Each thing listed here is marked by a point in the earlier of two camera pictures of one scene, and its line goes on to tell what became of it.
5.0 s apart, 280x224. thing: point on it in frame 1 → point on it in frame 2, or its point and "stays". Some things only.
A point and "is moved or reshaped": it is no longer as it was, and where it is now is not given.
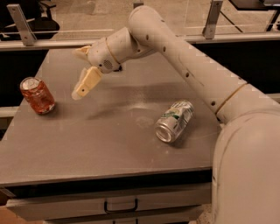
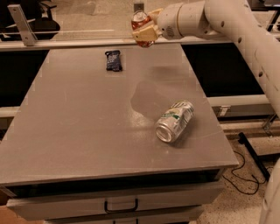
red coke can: (38, 94) is moved or reshaped
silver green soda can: (174, 121) stays
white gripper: (100, 57) → (168, 21)
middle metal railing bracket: (137, 4) stays
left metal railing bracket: (22, 24) stays
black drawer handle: (122, 211) stays
